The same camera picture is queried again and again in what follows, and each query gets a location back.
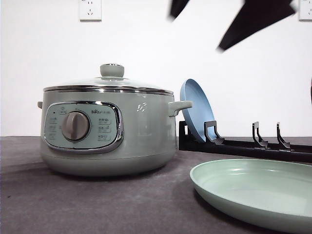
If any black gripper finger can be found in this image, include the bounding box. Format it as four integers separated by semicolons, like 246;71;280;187
217;0;296;51
169;0;189;20

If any glass pot lid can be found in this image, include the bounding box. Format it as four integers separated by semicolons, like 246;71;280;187
43;63;173;94

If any green plate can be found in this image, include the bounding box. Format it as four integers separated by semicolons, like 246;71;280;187
190;159;312;227

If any blue plate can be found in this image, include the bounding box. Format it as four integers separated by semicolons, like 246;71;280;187
180;78;215;142

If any green electric steamer pot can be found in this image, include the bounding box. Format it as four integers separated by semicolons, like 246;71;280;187
37;85;192;177

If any dark object at edge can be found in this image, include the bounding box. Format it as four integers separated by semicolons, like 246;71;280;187
310;75;312;106

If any black dish rack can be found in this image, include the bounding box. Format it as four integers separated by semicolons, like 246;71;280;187
178;121;312;163

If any right white wall socket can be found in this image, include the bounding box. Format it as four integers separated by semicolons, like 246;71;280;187
299;0;312;22

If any white wall socket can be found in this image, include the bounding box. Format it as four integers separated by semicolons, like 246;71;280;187
299;0;312;22
78;0;102;22

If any left white wall socket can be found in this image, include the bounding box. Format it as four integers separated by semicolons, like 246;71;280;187
78;0;102;22

